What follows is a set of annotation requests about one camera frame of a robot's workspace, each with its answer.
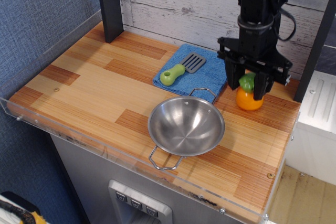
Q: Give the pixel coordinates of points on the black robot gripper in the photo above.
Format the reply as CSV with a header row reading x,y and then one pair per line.
x,y
256,50

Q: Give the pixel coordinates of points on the orange toy carrot green top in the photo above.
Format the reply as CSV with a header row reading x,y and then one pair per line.
x,y
245,93

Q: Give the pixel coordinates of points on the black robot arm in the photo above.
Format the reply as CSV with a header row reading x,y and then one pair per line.
x,y
258,11

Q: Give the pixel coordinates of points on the white toy appliance top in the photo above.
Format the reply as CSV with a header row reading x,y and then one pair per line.
x,y
318,106

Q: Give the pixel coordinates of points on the silver water dispenser panel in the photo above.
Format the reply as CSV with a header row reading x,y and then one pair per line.
x,y
132,206

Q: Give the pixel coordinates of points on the silver toy fridge cabinet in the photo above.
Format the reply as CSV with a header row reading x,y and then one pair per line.
x,y
90,175

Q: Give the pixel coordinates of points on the clear acrylic table guard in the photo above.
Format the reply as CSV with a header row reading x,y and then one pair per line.
x,y
93,100

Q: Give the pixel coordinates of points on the yellow object bottom corner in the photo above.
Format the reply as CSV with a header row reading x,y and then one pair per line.
x,y
38,219

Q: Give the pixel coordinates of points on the grey spatula green handle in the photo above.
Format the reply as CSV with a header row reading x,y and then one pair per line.
x,y
190,63

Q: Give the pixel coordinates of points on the dark right frame post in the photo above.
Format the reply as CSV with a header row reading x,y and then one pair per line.
x,y
313,58

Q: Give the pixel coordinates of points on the dark frame post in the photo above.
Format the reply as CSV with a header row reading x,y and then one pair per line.
x,y
313,58
111,18

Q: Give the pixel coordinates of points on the steel bowl with wire handles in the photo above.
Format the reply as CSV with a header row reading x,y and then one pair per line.
x,y
185,126

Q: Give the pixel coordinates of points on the dark left frame post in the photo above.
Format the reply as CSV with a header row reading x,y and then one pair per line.
x,y
111,18

